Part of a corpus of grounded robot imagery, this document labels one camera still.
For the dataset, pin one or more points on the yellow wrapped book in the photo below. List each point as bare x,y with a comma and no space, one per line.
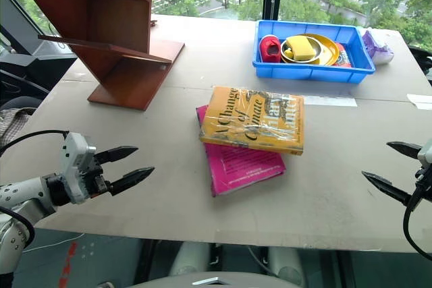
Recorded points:
256,119

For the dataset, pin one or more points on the long white tape strip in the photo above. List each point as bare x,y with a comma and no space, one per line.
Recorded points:
332,101

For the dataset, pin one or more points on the grey robot torso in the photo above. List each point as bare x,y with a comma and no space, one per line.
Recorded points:
216,281

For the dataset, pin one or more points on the yellow sponge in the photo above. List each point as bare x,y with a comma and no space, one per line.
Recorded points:
302,48

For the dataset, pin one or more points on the yellow bowl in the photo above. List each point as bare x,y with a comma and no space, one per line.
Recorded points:
329,48

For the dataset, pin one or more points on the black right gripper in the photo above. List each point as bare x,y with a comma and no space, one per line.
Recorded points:
425,180

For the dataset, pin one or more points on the silver metal bowl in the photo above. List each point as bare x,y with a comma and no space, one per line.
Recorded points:
319,48

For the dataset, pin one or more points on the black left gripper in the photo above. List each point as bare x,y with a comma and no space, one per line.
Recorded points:
101,187

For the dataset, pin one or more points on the blue plastic bin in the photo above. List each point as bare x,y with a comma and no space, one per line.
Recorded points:
314,73

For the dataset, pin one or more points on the purple and white bag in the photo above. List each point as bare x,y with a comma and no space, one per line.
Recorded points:
376,45

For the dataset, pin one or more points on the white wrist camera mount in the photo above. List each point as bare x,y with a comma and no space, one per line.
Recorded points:
75,163
426,153

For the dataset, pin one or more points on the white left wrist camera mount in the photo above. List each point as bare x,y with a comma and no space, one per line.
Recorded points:
75,163

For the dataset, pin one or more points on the black chair by window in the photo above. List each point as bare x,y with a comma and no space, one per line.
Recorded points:
422,62

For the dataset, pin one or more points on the red snack packet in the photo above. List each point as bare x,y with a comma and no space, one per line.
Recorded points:
343,57

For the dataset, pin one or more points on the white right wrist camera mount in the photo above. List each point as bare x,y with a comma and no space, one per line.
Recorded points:
426,153

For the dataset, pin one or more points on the checkered cloth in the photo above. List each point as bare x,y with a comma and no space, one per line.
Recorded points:
13,124

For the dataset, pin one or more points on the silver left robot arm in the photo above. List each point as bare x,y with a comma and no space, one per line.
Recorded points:
20,191

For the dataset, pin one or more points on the short white tape strip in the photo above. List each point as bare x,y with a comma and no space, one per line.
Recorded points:
420,102

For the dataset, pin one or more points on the brown wooden bookshelf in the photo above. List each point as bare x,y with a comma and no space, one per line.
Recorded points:
114,25

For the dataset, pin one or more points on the black office chair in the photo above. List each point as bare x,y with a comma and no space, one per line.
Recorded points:
20,79

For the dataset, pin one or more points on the pink book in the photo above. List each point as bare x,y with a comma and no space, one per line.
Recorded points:
243,170

